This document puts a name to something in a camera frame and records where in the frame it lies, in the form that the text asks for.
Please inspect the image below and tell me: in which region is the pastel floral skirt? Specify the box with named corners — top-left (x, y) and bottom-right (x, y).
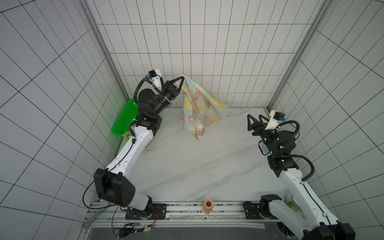
top-left (182, 77), bottom-right (228, 140)

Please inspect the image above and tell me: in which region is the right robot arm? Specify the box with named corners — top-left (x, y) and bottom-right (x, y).
top-left (247, 111), bottom-right (356, 240)

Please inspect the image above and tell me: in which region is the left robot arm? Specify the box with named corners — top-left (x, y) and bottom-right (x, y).
top-left (94, 73), bottom-right (185, 212)

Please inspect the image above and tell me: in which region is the green plastic basket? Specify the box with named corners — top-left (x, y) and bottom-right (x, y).
top-left (112, 99), bottom-right (138, 137)

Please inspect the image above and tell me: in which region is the green lemon print skirt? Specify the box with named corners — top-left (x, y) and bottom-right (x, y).
top-left (123, 131), bottom-right (153, 150)

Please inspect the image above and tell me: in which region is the right electronics board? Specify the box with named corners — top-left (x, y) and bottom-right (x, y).
top-left (277, 222), bottom-right (297, 240)

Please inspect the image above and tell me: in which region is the electronics board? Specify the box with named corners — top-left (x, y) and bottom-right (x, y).
top-left (115, 223), bottom-right (153, 239)
top-left (277, 222), bottom-right (297, 240)

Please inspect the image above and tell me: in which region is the left electronics board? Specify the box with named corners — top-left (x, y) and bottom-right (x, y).
top-left (115, 223), bottom-right (153, 239)

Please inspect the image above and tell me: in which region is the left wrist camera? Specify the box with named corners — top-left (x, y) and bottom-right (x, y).
top-left (146, 69), bottom-right (164, 91)

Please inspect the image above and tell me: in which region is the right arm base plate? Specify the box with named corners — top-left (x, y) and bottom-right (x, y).
top-left (242, 201), bottom-right (271, 220)

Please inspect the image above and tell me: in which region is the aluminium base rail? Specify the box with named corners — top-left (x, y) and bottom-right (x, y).
top-left (83, 202), bottom-right (279, 231)

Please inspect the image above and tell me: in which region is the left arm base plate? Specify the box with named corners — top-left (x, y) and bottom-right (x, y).
top-left (125, 204), bottom-right (167, 220)

